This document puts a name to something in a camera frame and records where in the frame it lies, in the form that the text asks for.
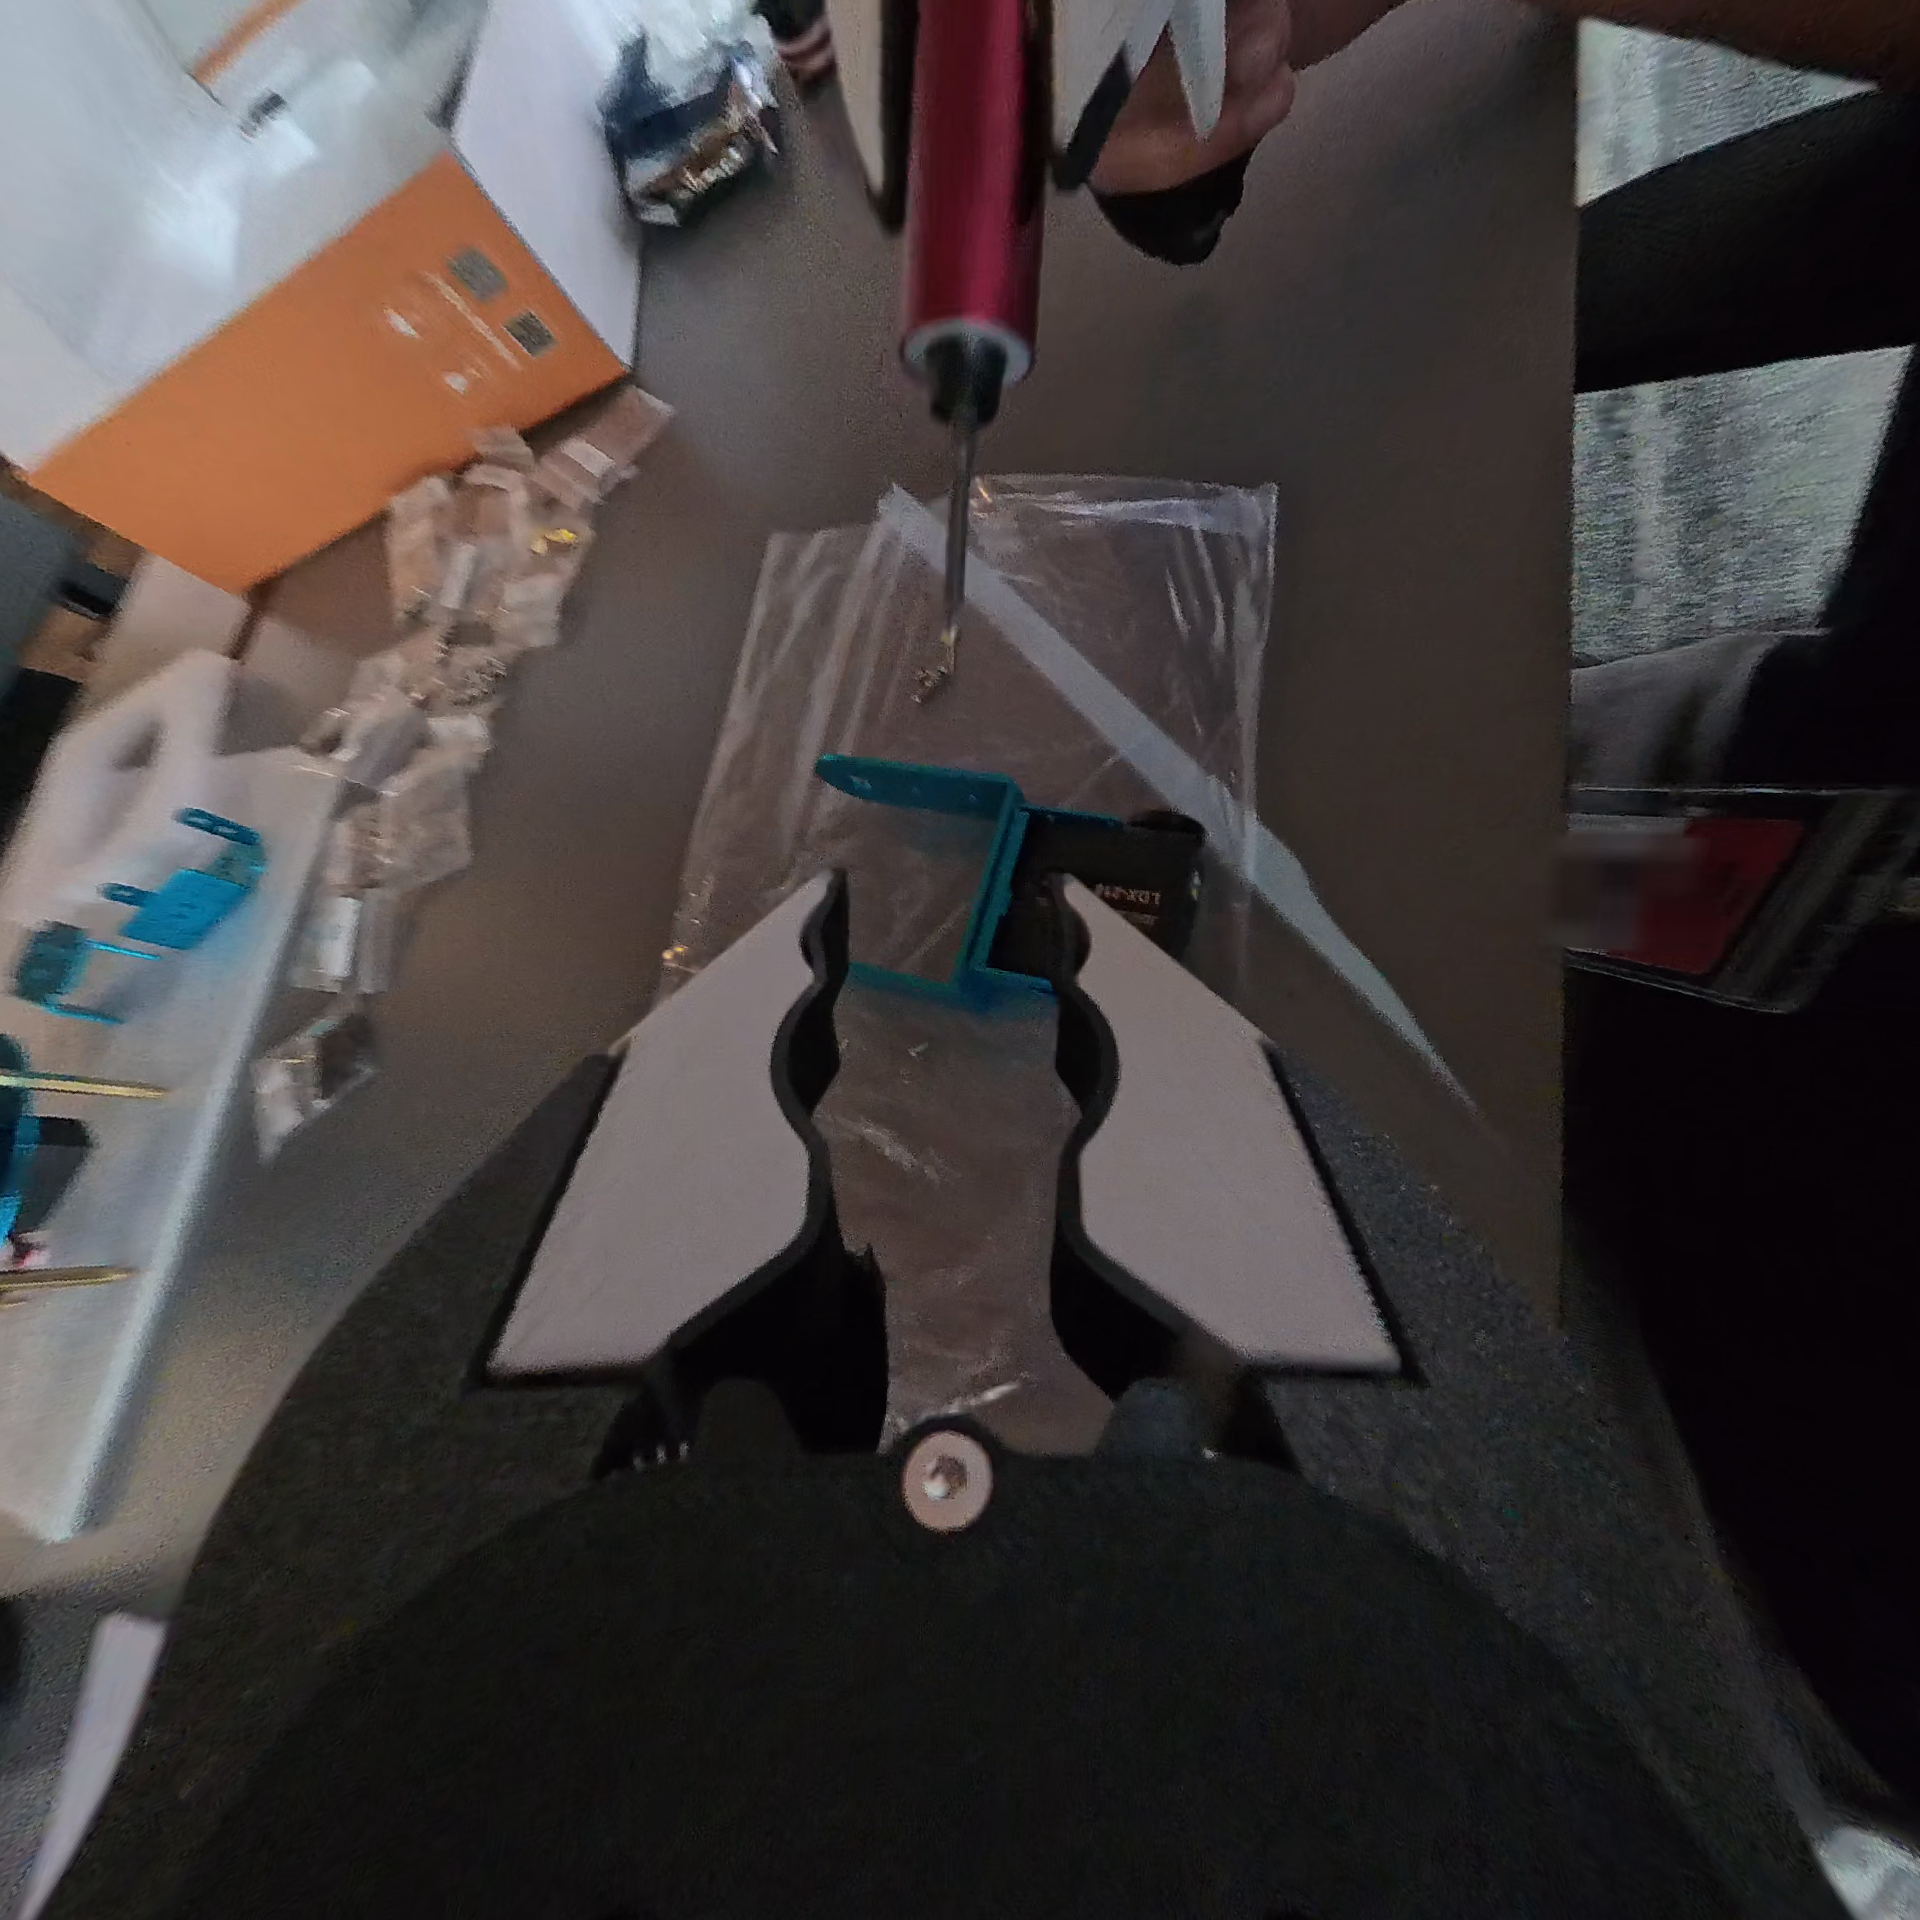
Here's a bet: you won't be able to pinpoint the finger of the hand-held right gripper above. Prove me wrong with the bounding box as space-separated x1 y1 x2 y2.
829 0 910 239
1046 0 1150 170

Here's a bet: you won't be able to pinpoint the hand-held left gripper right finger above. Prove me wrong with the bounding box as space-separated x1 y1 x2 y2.
1054 880 1409 1375

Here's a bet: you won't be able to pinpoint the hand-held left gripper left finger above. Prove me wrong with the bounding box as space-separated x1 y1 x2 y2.
483 872 855 1379

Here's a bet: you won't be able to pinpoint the red electric screwdriver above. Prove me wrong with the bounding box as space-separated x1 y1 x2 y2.
897 0 1046 649

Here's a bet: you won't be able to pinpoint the black servo motor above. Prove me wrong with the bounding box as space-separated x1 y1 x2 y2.
995 808 1212 982

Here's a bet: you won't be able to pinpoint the blue metal servo bracket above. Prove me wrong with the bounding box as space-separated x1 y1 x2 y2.
813 751 1146 1018

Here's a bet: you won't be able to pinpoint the grey desk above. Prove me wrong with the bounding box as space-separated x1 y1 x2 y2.
0 0 1580 1920

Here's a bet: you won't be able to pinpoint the person's right hand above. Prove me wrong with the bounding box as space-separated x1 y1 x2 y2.
1106 0 1450 198

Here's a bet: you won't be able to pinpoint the bag of blue parts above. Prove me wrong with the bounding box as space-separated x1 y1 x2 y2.
597 27 785 232

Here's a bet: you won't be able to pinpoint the clear plastic bag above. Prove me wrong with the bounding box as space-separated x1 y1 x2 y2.
657 470 1283 1446

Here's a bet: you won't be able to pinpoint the white foam sheet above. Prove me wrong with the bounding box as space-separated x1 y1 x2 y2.
0 645 349 1547

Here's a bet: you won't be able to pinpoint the clear badge holder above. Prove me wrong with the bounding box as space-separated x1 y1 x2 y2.
1556 784 1920 1018

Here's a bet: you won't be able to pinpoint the orange and white cardboard box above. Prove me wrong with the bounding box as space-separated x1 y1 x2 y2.
0 0 649 598

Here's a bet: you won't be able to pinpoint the pile of small screw bags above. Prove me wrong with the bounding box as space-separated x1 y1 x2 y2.
244 387 681 1161

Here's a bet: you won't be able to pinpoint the white foam piece with cutout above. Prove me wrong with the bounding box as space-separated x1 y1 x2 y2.
27 649 252 911

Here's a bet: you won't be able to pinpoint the white instruction booklet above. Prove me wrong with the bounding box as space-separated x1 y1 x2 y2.
19 1610 169 1920

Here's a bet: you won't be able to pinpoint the small blue metal bracket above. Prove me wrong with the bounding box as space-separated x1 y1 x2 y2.
102 808 275 959
12 919 162 1034

